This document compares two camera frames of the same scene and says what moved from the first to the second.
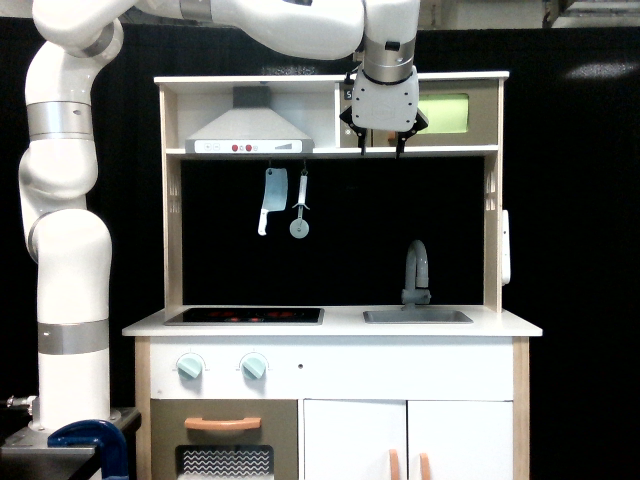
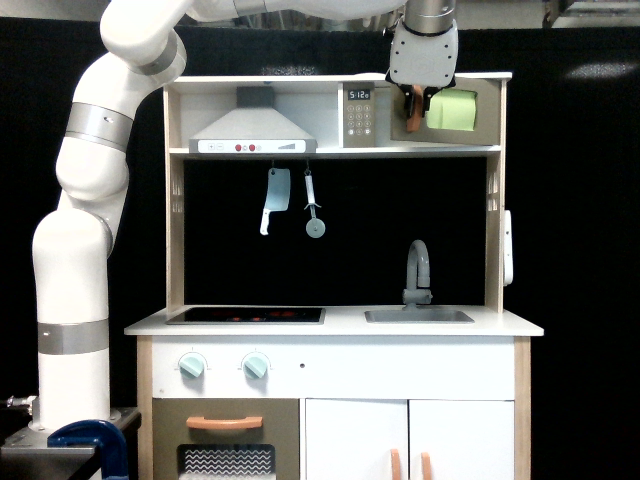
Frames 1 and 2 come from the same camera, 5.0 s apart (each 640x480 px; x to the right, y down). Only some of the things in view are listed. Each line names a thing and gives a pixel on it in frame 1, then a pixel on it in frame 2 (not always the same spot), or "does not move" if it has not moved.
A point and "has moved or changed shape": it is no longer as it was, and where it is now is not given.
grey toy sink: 416,317 does not move
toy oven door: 224,439 does not move
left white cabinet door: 351,439 does not move
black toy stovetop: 249,316 does not move
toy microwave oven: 459,112 has moved or changed shape
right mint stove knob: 253,367 does not move
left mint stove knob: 189,367 does not move
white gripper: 385,106 → 426,61
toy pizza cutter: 299,228 → 314,227
